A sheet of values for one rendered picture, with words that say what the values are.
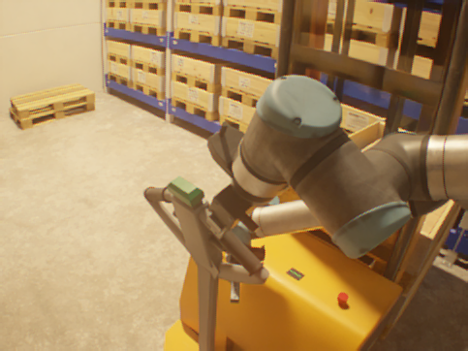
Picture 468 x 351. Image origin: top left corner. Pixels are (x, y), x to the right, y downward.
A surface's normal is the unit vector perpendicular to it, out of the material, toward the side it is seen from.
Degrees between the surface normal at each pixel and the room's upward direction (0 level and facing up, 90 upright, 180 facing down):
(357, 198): 52
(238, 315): 74
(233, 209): 33
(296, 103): 29
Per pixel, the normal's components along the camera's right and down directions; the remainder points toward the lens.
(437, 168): -0.73, 0.06
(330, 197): -0.57, 0.17
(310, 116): 0.18, -0.55
